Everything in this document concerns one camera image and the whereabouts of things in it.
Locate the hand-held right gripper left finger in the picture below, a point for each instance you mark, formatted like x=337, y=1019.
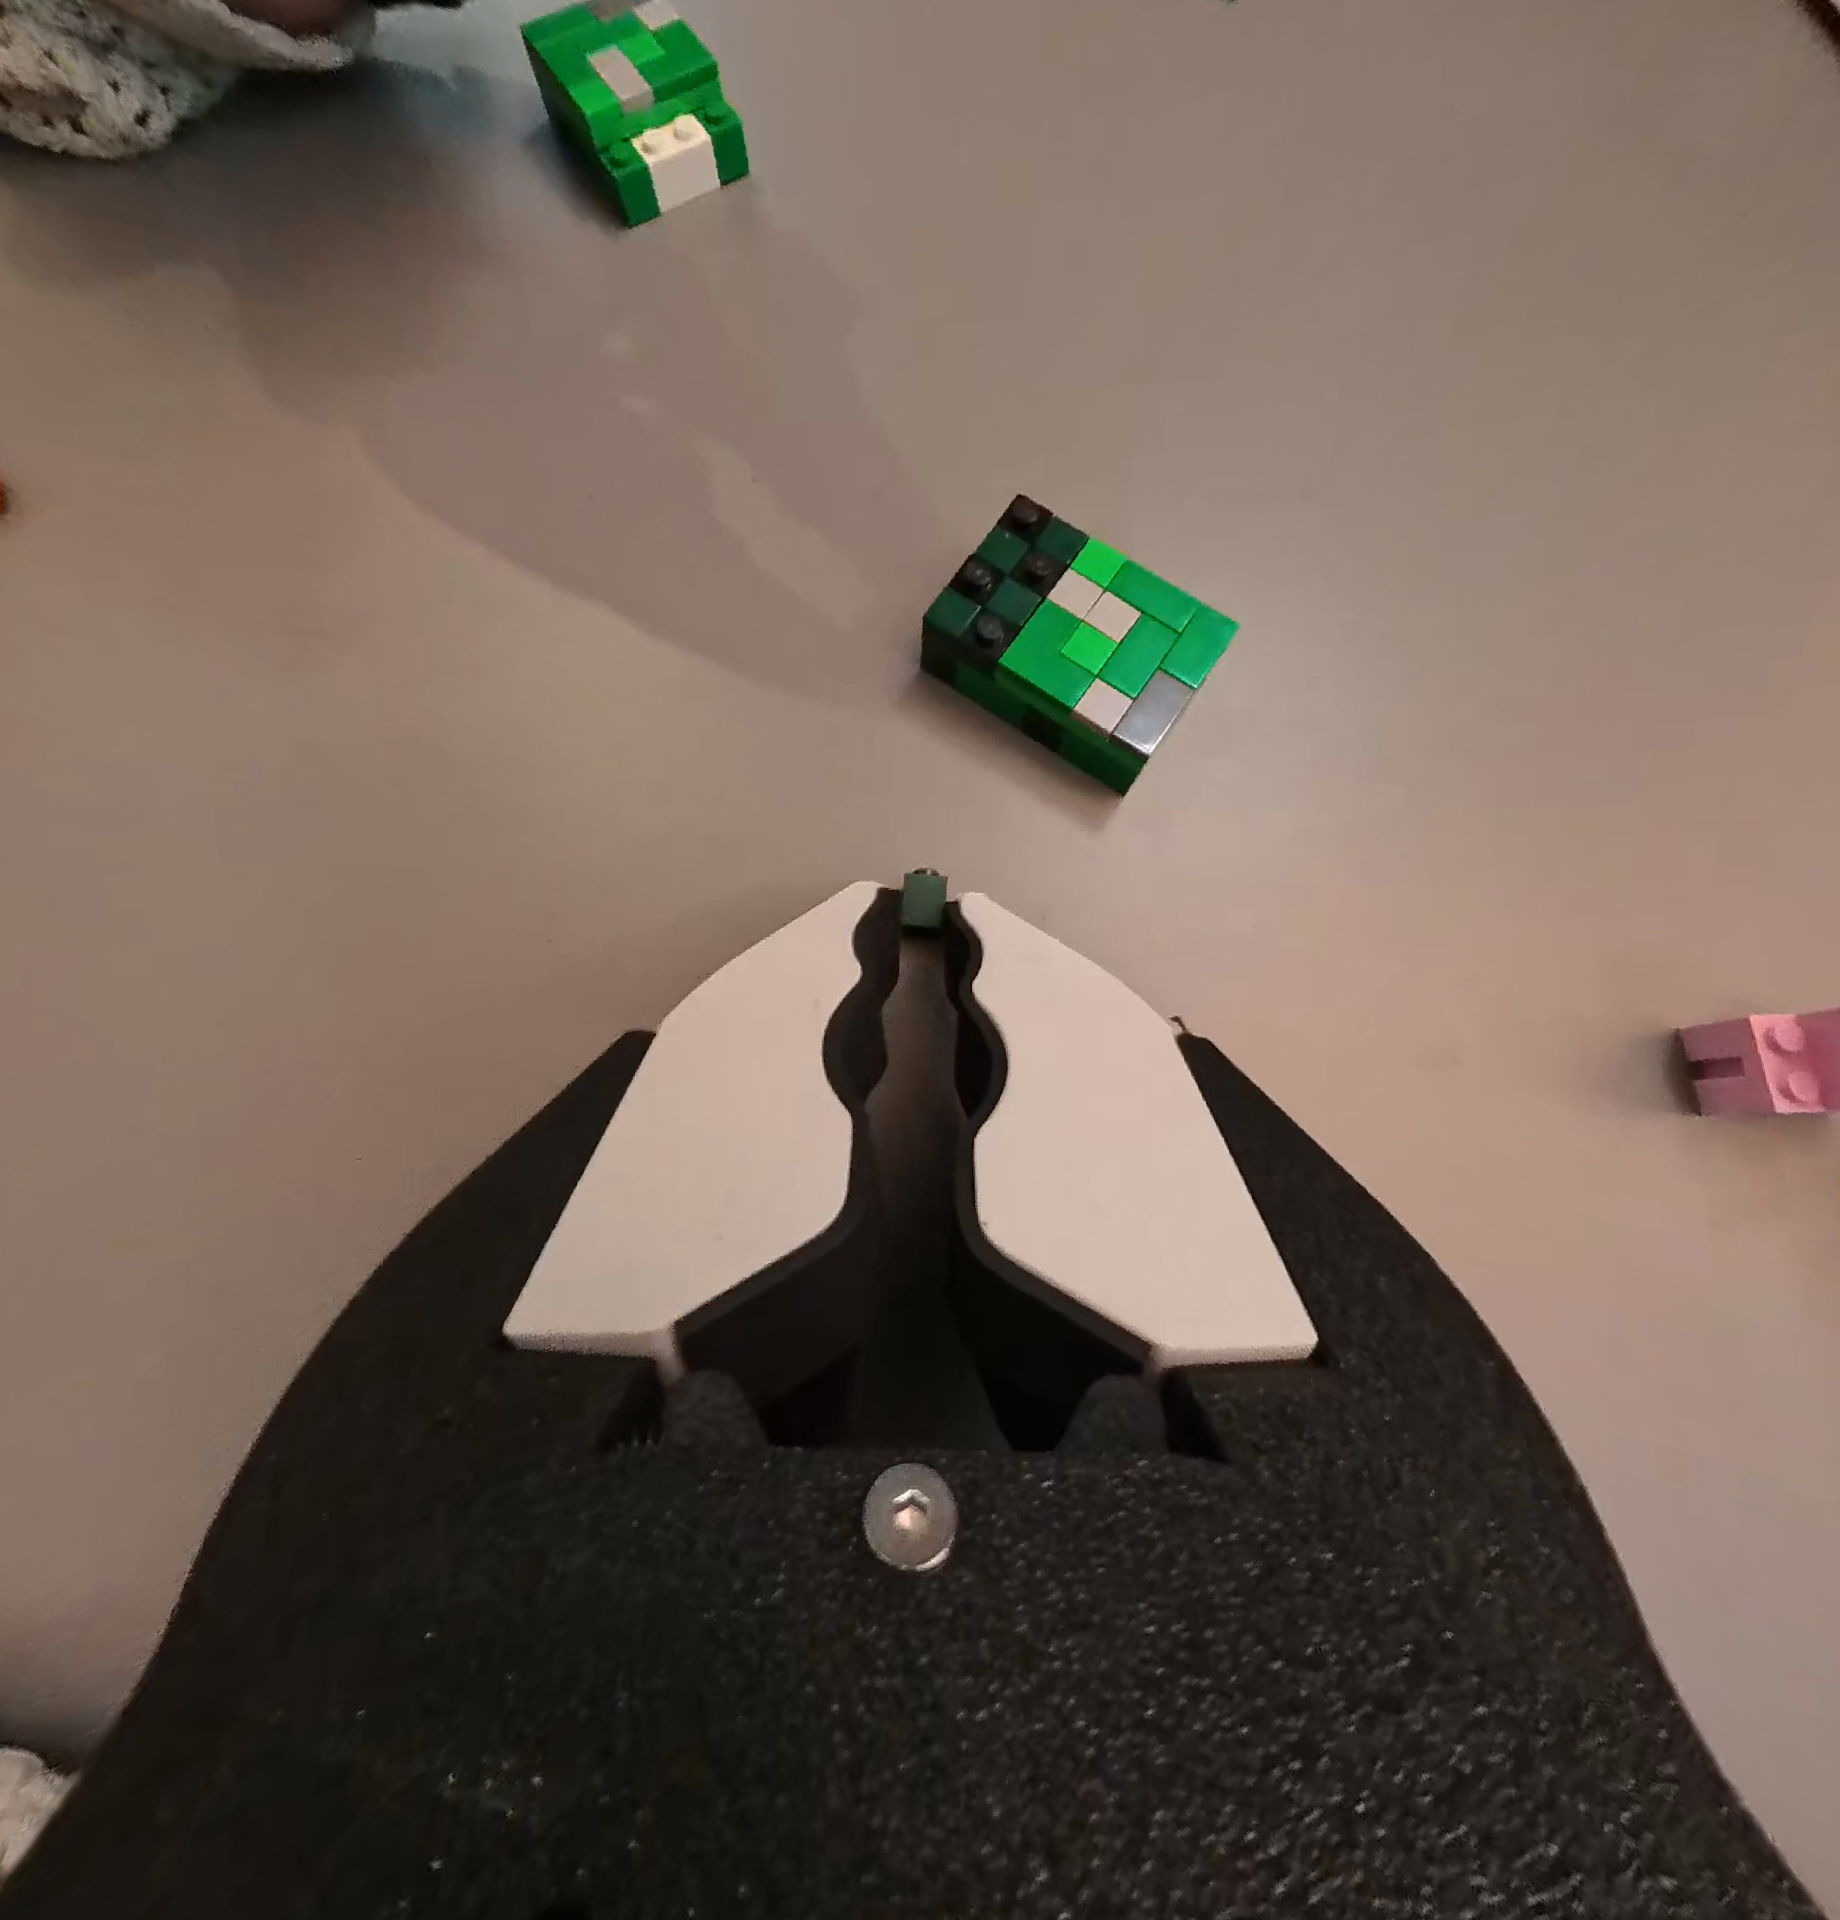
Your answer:
x=709, y=1172

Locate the person's left forearm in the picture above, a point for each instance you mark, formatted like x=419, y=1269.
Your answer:
x=49, y=82

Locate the green lego cube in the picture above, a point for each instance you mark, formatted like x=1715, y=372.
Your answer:
x=634, y=92
x=1084, y=647

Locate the pink lego pig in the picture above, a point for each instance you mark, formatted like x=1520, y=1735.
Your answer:
x=1782, y=1058

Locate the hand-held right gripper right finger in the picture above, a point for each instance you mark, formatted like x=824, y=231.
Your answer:
x=1129, y=1172

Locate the small dark green lego piece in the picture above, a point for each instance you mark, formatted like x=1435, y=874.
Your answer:
x=922, y=901

